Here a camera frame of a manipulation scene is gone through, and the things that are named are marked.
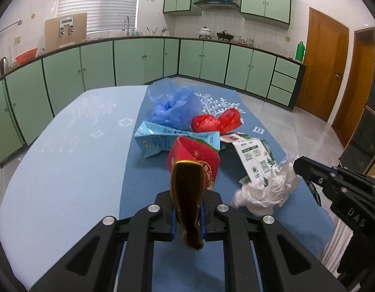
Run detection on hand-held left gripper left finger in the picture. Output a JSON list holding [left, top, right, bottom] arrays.
[[31, 190, 179, 292]]

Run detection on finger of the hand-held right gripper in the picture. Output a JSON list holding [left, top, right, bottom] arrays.
[[292, 156, 338, 190]]

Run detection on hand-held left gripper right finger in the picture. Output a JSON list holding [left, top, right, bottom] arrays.
[[201, 190, 348, 292]]

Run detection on white plastic bag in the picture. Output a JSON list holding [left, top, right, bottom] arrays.
[[232, 155, 300, 218]]

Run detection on white and green carton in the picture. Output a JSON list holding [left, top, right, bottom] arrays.
[[220, 132, 279, 186]]

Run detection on red and gold paper box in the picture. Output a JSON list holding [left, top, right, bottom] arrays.
[[167, 136, 221, 250]]

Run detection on light blue drink carton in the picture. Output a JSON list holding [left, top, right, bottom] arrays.
[[134, 121, 221, 159]]

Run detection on red plastic bag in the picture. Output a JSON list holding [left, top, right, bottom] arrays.
[[191, 108, 243, 134]]

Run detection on blue plastic bag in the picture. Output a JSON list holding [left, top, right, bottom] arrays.
[[146, 79, 203, 131]]

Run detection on dark blue tree-print tablecloth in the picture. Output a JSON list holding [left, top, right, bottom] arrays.
[[117, 81, 337, 292]]

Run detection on white striped cloth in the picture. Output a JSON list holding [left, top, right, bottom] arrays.
[[320, 216, 355, 273]]

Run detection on wooden door in corner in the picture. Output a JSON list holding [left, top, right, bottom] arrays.
[[331, 27, 375, 148]]

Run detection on closed wooden door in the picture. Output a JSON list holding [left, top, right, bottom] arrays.
[[295, 7, 350, 124]]

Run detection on light blue tree-print tablecloth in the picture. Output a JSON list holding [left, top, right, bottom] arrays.
[[0, 85, 150, 289]]

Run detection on green thermos flask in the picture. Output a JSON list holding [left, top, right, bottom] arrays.
[[295, 41, 306, 61]]

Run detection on green lower kitchen cabinets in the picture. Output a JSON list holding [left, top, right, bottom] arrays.
[[0, 35, 306, 166]]

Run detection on black range hood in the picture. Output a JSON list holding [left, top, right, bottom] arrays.
[[193, 0, 240, 11]]

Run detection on brown board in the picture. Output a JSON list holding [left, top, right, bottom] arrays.
[[45, 13, 88, 52]]

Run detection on red plastic basin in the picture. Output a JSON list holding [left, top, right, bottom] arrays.
[[15, 49, 38, 65]]

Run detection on white clip device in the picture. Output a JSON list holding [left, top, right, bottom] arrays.
[[58, 18, 75, 36]]

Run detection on white window blind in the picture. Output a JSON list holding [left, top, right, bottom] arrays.
[[55, 0, 139, 34]]

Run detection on metal towel rail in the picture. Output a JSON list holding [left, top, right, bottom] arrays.
[[0, 19, 24, 35]]

